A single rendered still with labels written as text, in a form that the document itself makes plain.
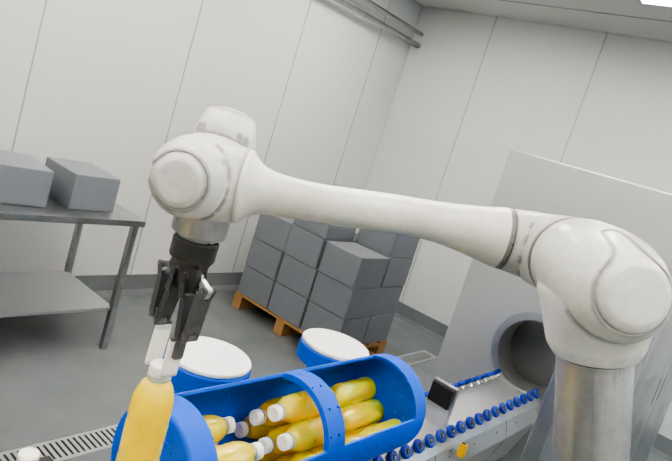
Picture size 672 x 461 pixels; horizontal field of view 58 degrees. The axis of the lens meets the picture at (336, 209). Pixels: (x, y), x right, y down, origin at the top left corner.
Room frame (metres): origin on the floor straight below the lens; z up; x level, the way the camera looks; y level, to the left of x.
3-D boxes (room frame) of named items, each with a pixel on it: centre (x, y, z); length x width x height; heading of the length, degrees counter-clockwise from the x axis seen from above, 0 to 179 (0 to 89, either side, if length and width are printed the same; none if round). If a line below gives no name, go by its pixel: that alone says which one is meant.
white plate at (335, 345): (2.30, -0.16, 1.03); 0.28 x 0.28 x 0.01
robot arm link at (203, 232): (0.95, 0.20, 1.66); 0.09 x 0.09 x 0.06
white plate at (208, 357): (1.85, 0.25, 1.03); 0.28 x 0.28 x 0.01
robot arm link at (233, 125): (0.93, 0.20, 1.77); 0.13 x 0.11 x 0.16; 2
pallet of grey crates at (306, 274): (5.23, -0.07, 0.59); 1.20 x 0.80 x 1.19; 54
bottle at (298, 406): (1.46, -0.07, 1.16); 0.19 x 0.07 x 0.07; 142
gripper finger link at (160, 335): (0.96, 0.22, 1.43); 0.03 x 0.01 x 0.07; 142
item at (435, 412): (2.11, -0.58, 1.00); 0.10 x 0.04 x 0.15; 52
